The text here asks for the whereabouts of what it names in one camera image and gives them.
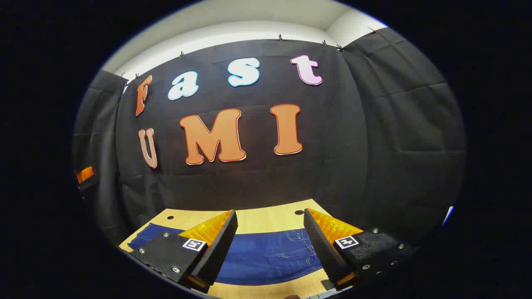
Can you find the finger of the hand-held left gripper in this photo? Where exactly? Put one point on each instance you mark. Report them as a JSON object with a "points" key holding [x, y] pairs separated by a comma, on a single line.
{"points": [[84, 174]]}

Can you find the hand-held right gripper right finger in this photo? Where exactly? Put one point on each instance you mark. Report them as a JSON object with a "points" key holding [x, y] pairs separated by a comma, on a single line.
{"points": [[322, 245]]}

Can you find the blue denim jeans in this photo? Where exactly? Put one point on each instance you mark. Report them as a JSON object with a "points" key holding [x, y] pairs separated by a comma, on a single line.
{"points": [[266, 257]]}

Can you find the black backdrop cloth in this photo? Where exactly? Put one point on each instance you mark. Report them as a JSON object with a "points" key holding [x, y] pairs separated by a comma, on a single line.
{"points": [[341, 166]]}

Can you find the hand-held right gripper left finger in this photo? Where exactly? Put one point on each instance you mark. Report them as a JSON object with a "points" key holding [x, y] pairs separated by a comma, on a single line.
{"points": [[220, 245]]}

